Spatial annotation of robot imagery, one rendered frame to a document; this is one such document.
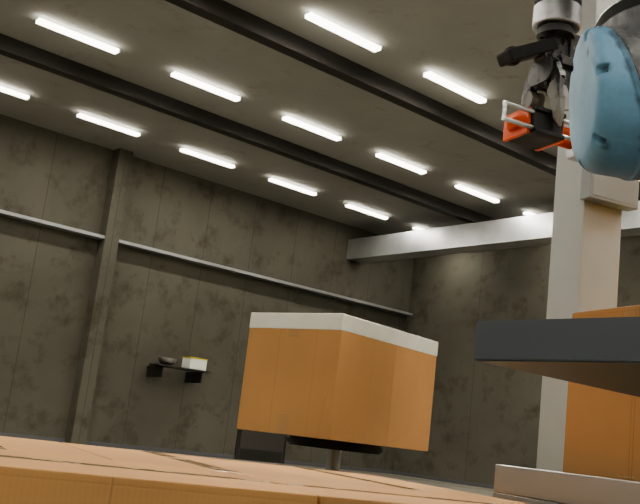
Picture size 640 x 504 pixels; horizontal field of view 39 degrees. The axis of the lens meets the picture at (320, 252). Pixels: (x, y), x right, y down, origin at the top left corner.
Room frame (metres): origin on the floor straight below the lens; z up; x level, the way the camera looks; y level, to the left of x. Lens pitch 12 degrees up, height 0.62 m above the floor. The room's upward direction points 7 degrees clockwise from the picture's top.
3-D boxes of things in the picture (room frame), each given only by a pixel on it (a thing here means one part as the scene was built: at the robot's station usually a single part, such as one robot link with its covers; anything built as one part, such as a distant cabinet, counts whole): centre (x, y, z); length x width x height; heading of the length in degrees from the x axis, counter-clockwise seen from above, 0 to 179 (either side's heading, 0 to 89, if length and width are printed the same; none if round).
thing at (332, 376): (3.28, -0.13, 0.82); 0.60 x 0.40 x 0.40; 141
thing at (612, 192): (2.86, -0.92, 1.62); 0.20 x 0.05 x 0.30; 113
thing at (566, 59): (1.63, -0.41, 1.37); 0.09 x 0.08 x 0.12; 113
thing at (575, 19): (1.63, -0.40, 1.45); 0.10 x 0.09 x 0.05; 23
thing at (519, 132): (1.62, -0.37, 1.23); 0.08 x 0.07 x 0.05; 114
